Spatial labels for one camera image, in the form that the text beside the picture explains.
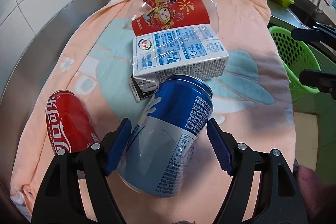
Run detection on blue silver drink can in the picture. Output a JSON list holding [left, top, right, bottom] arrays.
[[117, 75, 214, 198]]

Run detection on green plastic basket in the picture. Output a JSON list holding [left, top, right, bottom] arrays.
[[268, 26, 321, 102]]

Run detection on red cola can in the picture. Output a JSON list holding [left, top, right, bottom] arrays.
[[46, 90, 100, 153]]

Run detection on pink teal towel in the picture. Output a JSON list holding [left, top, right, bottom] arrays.
[[10, 0, 295, 223]]

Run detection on white blue milk carton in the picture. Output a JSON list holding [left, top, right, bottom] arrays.
[[129, 24, 229, 102]]

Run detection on red printed plastic cup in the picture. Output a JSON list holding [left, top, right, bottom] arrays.
[[131, 0, 219, 36]]

